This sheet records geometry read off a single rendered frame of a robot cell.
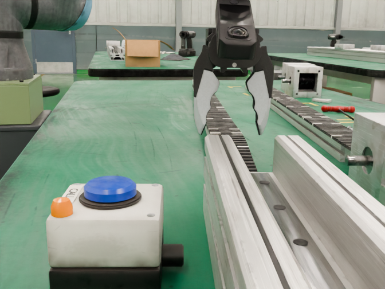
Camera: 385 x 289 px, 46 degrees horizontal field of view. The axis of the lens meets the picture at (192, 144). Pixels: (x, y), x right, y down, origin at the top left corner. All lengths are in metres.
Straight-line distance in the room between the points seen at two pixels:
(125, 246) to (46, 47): 11.24
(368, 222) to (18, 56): 0.87
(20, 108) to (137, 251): 0.69
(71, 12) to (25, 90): 0.22
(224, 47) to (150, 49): 2.10
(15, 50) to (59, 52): 10.48
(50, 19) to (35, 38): 10.49
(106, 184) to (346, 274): 0.18
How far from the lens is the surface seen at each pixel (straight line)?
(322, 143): 0.80
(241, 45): 0.54
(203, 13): 11.70
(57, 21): 1.08
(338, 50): 4.37
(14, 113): 0.99
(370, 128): 0.55
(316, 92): 1.46
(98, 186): 0.34
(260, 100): 0.64
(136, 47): 2.63
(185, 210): 0.49
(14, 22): 1.04
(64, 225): 0.33
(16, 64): 1.03
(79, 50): 11.49
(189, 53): 4.02
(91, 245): 0.33
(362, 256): 0.27
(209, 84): 0.63
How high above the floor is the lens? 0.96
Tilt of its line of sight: 14 degrees down
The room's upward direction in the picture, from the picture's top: 1 degrees clockwise
